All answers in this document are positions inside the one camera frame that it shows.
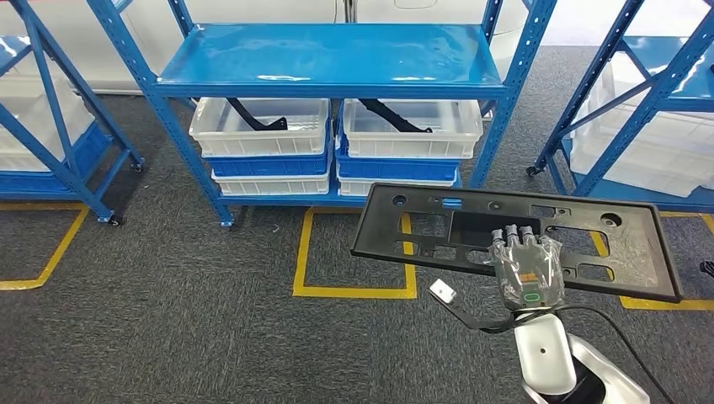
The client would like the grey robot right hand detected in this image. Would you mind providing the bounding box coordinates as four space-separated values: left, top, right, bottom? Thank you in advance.
488 224 566 311

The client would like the black plastic panel part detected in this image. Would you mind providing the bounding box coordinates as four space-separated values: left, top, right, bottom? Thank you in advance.
349 183 685 304

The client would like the blue metal shelf rack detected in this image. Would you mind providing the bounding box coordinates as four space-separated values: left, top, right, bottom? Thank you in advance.
0 0 145 227
525 0 714 214
86 0 559 228

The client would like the black curved strip part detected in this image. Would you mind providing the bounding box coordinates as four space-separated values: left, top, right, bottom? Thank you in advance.
226 98 289 133
358 98 434 135

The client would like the yellow floor tape square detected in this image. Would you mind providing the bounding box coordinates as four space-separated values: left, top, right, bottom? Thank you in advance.
0 202 90 291
588 211 714 311
292 207 418 300

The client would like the white translucent plastic bin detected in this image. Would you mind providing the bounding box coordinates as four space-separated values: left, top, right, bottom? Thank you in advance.
337 176 460 198
189 97 331 158
0 72 97 173
341 98 485 161
211 169 332 197
568 52 714 199

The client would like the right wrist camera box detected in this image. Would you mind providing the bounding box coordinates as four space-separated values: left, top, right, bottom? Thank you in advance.
428 279 517 334

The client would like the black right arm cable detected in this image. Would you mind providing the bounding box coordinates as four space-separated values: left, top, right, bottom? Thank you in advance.
535 303 679 404

